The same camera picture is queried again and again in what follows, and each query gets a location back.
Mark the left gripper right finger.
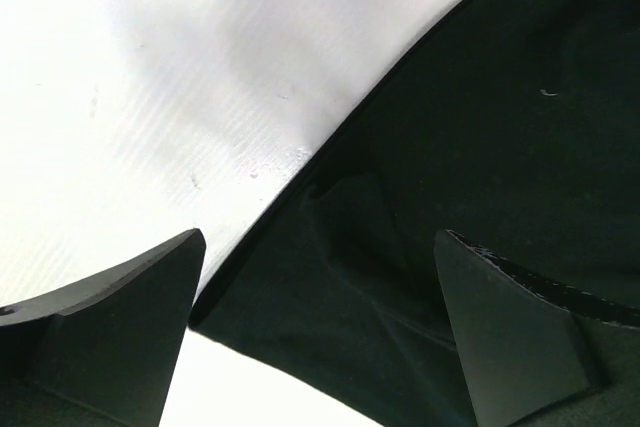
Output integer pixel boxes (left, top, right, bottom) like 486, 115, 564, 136
434, 230, 639, 426

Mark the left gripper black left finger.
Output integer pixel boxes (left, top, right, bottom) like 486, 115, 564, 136
1, 229, 206, 426

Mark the black daisy print t-shirt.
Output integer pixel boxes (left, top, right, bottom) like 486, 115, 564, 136
190, 0, 639, 426

